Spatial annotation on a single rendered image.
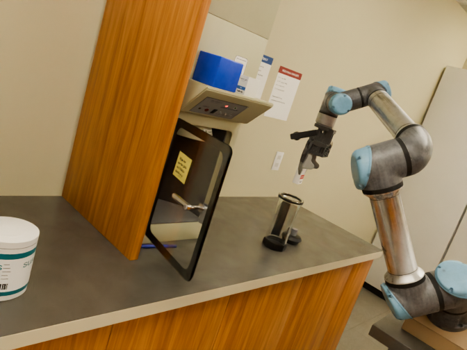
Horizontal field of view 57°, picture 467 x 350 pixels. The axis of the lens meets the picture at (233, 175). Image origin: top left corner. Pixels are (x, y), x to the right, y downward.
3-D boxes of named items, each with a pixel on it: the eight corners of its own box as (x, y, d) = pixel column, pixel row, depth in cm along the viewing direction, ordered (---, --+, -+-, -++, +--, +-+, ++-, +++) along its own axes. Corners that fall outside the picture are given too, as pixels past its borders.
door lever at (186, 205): (185, 200, 122) (188, 192, 121) (202, 214, 115) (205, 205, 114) (169, 198, 119) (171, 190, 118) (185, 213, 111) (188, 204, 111)
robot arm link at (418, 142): (452, 139, 113) (383, 70, 153) (411, 151, 114) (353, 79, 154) (451, 173, 120) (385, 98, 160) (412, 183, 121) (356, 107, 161)
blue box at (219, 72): (191, 78, 130) (199, 49, 128) (214, 85, 138) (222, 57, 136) (212, 87, 124) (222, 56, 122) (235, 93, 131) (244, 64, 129)
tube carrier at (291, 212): (268, 235, 186) (284, 190, 181) (290, 246, 182) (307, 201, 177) (258, 240, 177) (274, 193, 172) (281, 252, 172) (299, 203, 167)
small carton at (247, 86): (234, 91, 142) (240, 73, 141) (245, 94, 145) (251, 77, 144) (243, 94, 138) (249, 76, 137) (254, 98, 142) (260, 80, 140)
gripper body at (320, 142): (321, 159, 164) (332, 129, 161) (301, 151, 168) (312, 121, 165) (326, 158, 171) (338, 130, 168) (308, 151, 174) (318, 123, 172)
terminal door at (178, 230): (145, 232, 140) (178, 117, 131) (190, 284, 117) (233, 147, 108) (142, 232, 139) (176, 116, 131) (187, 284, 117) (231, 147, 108)
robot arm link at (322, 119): (315, 111, 164) (322, 112, 171) (311, 122, 165) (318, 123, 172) (333, 117, 161) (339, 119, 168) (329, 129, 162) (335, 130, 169)
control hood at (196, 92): (173, 107, 131) (182, 76, 129) (242, 122, 155) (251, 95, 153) (197, 119, 123) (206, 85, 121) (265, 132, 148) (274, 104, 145)
